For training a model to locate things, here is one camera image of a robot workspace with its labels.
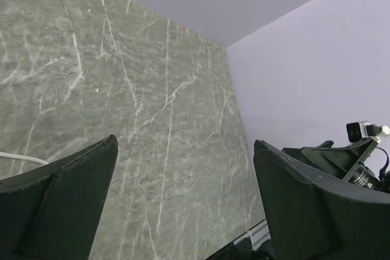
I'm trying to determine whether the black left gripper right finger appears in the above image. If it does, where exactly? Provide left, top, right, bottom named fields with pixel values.
left=253, top=141, right=389, bottom=259

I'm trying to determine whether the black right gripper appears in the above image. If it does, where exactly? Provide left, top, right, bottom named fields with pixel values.
left=282, top=138, right=389, bottom=193

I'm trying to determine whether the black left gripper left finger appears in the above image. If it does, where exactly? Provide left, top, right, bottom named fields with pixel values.
left=1, top=135, right=118, bottom=260

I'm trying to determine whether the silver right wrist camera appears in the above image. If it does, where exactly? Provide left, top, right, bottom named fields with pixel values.
left=346, top=121, right=390, bottom=143

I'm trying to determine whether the white power strip cable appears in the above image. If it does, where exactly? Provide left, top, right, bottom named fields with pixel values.
left=0, top=151, right=49, bottom=165

